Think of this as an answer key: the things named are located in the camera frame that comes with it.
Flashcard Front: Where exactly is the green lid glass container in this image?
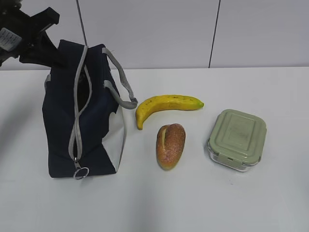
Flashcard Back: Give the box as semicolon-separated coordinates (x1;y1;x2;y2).
206;109;267;172

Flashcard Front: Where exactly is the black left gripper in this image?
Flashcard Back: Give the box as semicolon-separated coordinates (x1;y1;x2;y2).
0;6;68;68

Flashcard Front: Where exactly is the navy blue lunch bag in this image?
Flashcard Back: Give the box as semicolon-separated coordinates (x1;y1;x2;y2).
42;40;138;179

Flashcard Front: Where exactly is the brown bread roll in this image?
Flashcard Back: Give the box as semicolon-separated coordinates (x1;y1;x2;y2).
156;123;186;171

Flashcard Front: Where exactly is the yellow banana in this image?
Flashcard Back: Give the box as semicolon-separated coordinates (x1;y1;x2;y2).
135;94;204;130

